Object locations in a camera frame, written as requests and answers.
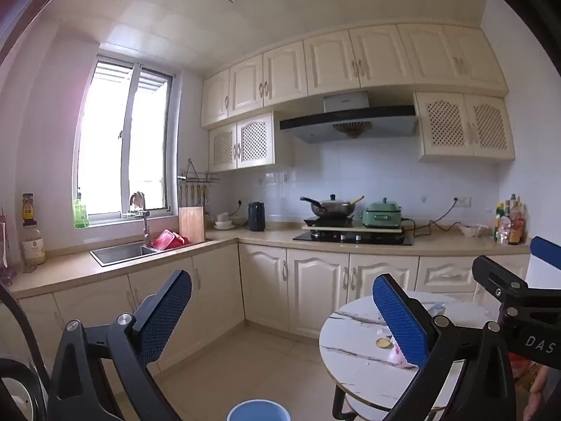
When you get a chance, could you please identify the thick black cable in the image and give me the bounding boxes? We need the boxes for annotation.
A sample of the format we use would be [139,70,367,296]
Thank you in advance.
[0,284,50,404]

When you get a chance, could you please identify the green plastic bottle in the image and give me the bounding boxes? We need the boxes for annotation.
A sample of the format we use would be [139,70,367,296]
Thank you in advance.
[73,188,89,229]

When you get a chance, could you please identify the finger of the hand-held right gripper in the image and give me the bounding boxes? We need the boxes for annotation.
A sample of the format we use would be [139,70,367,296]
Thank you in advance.
[530,236,561,271]
[472,255,533,317]

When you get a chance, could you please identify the black power cable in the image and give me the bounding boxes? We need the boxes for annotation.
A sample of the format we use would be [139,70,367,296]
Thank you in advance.
[401,199,461,240]

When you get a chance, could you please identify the wide lattice door cabinet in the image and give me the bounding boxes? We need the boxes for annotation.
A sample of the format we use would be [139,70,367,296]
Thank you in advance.
[414,92,515,161]

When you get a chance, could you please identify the sliding window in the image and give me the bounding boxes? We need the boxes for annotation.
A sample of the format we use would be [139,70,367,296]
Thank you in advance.
[72,50,176,226]

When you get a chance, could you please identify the person's right hand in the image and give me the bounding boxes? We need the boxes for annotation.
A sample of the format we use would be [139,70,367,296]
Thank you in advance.
[523,364,554,421]

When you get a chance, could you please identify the green electric pot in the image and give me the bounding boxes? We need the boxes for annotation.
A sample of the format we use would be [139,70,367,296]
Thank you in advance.
[361,198,404,229]

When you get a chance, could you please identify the stack of white bowls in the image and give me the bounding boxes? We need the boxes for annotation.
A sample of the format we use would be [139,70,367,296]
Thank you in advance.
[213,213,246,230]

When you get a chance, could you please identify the small lattice door cabinet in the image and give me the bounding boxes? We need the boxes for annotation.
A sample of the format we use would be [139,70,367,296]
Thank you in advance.
[208,112,294,173]

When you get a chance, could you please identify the round marble table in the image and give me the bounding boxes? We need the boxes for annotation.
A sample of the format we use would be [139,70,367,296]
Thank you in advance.
[319,290,502,421]

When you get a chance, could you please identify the clear bottle pale label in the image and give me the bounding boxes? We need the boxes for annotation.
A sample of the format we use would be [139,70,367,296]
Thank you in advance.
[22,223,47,273]

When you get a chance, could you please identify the red plastic basin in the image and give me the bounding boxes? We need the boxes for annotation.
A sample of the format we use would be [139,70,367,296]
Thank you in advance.
[151,229,189,250]

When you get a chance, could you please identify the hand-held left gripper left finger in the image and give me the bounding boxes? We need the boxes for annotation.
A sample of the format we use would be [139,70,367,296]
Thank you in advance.
[46,269,194,421]

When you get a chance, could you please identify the cream upper wall cabinets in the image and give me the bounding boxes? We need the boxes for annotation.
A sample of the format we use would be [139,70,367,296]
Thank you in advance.
[201,24,509,130]

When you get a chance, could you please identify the purple plastic object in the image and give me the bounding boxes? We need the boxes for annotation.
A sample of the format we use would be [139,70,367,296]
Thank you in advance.
[0,210,17,288]

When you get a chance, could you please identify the steel sink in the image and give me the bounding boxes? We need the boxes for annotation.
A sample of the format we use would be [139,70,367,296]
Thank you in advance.
[90,241,158,267]

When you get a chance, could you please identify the wall utensil rack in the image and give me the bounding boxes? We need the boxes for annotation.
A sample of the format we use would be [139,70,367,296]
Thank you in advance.
[177,159,220,208]

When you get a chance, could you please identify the black wok with lid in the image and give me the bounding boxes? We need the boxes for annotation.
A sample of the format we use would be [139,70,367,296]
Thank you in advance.
[300,194,364,221]

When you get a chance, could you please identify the wooden cutting board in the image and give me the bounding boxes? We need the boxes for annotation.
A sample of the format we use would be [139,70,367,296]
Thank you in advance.
[179,206,206,243]

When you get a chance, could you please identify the thin wooden board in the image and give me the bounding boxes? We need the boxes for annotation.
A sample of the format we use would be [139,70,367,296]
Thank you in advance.
[302,223,404,234]

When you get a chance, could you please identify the black gas stove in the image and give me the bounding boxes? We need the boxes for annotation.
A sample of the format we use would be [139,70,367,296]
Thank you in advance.
[293,230,415,246]

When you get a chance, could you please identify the blue bucket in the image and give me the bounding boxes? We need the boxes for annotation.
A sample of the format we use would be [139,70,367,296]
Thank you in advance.
[227,399,291,421]

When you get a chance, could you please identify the steel faucet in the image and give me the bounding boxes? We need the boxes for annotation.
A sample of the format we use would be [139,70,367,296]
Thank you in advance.
[124,210,152,247]

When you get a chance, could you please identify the pink wrapper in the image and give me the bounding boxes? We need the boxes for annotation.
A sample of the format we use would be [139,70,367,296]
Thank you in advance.
[389,344,417,369]

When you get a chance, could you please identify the black kettle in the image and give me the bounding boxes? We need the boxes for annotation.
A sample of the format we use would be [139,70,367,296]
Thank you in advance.
[248,202,266,232]

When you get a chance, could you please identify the black range hood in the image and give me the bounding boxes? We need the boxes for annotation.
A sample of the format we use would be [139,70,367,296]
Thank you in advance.
[279,92,417,144]

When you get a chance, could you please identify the group of condiment bottles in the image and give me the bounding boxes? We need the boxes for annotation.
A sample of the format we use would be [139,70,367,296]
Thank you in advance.
[494,194,526,245]

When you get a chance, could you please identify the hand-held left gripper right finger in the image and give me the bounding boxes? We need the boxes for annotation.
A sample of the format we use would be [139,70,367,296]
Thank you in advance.
[372,273,518,421]

